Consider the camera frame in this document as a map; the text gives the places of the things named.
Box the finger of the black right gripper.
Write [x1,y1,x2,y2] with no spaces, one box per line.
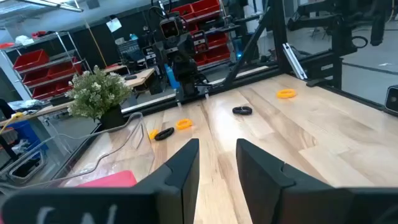
[192,30,208,54]
[152,40,165,65]

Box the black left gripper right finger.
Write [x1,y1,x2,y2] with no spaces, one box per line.
[235,138,398,224]

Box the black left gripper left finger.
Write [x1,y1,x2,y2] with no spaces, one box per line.
[0,138,200,224]

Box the black spring keychain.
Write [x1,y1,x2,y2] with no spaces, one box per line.
[231,106,253,116]
[154,127,175,141]

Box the metal shelving rack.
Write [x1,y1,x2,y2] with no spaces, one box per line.
[170,0,233,68]
[0,30,91,100]

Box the red plastic storage bin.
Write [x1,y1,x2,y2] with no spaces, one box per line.
[172,3,196,20]
[12,49,50,72]
[32,83,58,100]
[203,46,231,65]
[46,57,82,78]
[22,68,50,87]
[206,32,229,47]
[191,0,221,18]

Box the blue container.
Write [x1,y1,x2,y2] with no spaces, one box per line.
[164,63,181,91]

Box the wooden desk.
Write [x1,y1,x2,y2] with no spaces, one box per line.
[123,67,155,89]

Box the white paper sheet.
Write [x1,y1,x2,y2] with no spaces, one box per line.
[105,17,123,34]

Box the pink plastic bin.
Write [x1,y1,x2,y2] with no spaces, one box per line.
[76,170,137,188]

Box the clear plastic bin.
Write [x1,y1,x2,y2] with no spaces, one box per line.
[0,111,155,190]

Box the potted plant with black pot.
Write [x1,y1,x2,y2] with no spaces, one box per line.
[65,65,133,130]

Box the silver aluminium extrusion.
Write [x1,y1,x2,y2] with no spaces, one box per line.
[282,42,308,80]

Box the ceiling light fixture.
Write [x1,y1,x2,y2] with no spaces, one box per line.
[18,0,85,13]

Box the blue plastic bin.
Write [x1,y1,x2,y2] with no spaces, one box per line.
[6,119,49,153]

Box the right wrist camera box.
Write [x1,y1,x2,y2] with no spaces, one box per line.
[159,17,184,40]

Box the black aluminium rig frame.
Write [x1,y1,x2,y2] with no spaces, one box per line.
[121,0,398,118]

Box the black table-level camera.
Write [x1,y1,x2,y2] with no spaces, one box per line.
[384,84,398,118]

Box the yellow cable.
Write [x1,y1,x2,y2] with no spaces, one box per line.
[0,111,25,134]

